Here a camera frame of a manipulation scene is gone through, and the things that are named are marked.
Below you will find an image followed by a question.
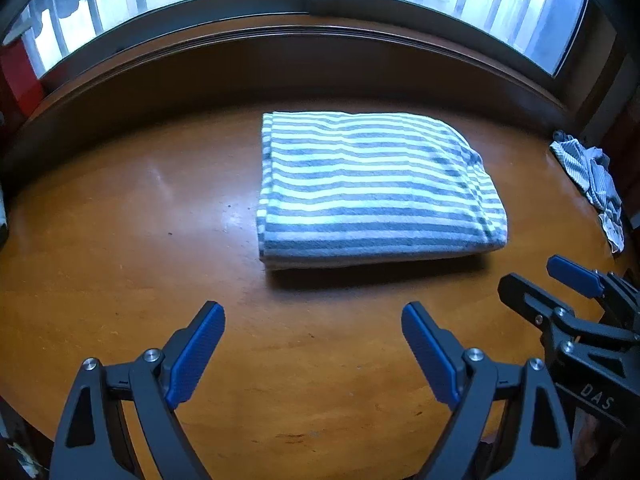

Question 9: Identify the grey white striped garment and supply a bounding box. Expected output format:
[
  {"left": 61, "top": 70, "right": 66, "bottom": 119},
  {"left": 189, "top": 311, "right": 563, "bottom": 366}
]
[{"left": 256, "top": 111, "right": 509, "bottom": 271}]

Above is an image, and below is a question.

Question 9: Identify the crumpled grey cloth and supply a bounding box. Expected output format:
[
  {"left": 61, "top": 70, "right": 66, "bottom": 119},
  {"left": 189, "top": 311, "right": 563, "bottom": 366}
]
[{"left": 550, "top": 130, "right": 627, "bottom": 254}]

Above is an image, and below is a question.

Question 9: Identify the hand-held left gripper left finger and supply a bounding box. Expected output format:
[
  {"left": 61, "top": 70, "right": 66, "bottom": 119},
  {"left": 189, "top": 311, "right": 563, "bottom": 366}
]
[{"left": 50, "top": 301, "right": 226, "bottom": 480}]

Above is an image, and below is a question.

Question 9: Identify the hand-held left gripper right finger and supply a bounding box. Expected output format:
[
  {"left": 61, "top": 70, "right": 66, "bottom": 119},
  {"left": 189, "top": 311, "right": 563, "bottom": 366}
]
[{"left": 402, "top": 302, "right": 576, "bottom": 480}]

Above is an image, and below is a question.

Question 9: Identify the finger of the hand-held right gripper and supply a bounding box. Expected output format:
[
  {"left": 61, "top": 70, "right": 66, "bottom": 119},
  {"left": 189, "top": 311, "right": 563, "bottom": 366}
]
[
  {"left": 546, "top": 255, "right": 640, "bottom": 333},
  {"left": 498, "top": 273, "right": 583, "bottom": 356}
]

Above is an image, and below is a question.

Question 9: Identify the red box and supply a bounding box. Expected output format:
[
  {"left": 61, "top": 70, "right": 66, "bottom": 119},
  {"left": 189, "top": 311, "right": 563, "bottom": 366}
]
[{"left": 0, "top": 42, "right": 47, "bottom": 117}]

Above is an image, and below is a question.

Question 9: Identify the wooden window sill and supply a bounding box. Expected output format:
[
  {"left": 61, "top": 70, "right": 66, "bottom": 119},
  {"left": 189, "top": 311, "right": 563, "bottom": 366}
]
[{"left": 5, "top": 25, "right": 576, "bottom": 176}]

